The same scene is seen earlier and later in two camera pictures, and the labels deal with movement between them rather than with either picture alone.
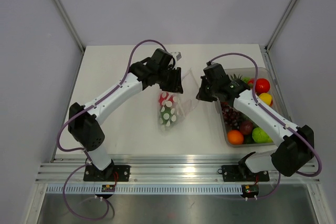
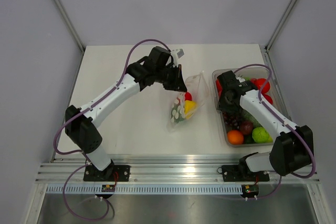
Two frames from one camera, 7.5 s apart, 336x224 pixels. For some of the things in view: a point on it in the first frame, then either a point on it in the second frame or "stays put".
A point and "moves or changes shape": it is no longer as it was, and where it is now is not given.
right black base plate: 234,173 stays put
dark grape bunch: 232,118 stays put
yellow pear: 265,97 -> 190,108
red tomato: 262,85 stays put
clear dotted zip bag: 174,106 moves or changes shape
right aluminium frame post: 286,12 stays put
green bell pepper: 168,116 -> 177,113
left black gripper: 176,85 stays put
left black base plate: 113,173 stays put
